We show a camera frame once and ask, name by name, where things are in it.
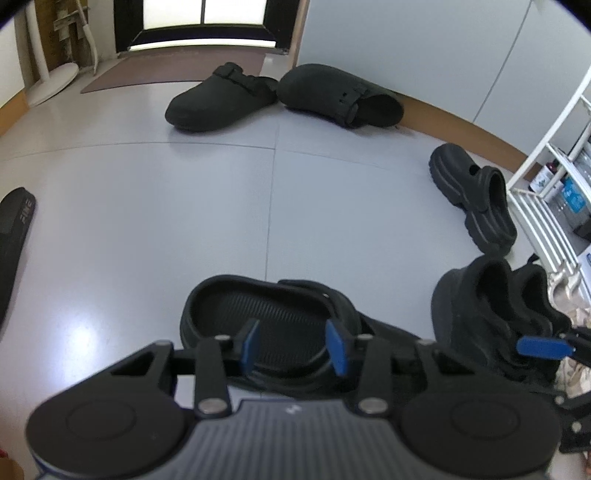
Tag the clear water bottle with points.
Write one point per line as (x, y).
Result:
(572, 203)

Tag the black-framed glass door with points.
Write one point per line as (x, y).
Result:
(124, 27)

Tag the white shoe rack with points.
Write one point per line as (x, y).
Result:
(530, 165)

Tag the white standing fan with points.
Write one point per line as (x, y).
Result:
(51, 81)

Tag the black chunky rubber clog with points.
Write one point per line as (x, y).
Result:
(485, 203)
(295, 318)

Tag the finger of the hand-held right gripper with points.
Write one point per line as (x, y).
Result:
(577, 415)
(542, 347)

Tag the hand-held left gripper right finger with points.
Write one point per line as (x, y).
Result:
(336, 348)

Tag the brown doormat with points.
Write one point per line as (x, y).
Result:
(175, 69)

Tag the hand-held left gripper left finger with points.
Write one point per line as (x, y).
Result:
(249, 346)

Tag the black bear-print slide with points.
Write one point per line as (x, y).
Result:
(14, 221)

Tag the black fur-lined shoe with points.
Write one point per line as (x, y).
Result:
(466, 304)

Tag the black buckle clog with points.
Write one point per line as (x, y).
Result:
(207, 106)
(318, 87)

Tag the white bottle dark cap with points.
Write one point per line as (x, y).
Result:
(542, 180)

